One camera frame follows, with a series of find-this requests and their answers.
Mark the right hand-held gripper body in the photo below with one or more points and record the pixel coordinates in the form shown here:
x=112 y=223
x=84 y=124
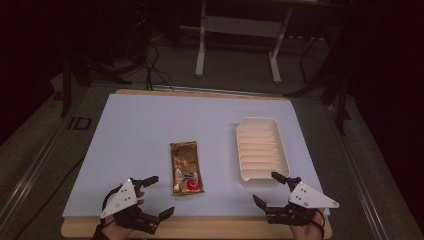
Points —
x=310 y=198

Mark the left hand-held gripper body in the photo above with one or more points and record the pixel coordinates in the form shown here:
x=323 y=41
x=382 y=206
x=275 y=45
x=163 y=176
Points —
x=123 y=200

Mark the white ribbed plastic tray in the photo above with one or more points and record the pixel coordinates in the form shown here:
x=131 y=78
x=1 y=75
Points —
x=261 y=150

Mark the gold snack packet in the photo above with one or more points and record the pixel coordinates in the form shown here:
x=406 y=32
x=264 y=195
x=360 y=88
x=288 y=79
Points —
x=186 y=168

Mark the person's left hand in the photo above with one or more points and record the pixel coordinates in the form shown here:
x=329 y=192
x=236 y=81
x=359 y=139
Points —
x=116 y=230

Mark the person's right hand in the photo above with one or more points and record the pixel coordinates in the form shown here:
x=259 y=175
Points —
x=305 y=231

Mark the pale blue table mat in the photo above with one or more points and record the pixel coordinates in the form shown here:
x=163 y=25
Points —
x=166 y=120

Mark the black stand leg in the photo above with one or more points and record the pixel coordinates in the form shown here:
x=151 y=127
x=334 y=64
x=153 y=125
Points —
x=66 y=90
x=341 y=106

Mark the metal floor rail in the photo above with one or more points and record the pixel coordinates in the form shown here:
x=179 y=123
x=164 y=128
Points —
x=360 y=173
x=30 y=173

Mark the black floor bracket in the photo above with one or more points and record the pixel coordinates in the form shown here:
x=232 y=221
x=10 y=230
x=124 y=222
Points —
x=80 y=123

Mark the metal rail behind table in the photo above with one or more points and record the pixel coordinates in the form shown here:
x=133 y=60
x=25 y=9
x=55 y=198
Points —
x=213 y=90

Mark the white metal desk frame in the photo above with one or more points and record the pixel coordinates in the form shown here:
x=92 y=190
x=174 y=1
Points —
x=240 y=26

